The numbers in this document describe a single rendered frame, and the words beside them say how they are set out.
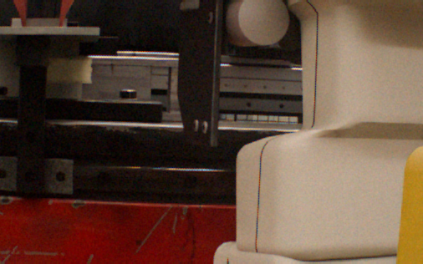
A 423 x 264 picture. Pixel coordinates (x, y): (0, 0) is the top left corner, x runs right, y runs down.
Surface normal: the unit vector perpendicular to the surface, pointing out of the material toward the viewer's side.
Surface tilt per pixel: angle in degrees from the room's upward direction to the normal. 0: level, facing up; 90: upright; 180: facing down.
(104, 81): 90
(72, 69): 90
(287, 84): 90
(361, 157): 82
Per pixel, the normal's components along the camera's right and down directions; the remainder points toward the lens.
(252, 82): 0.13, 0.06
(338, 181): 0.32, -0.07
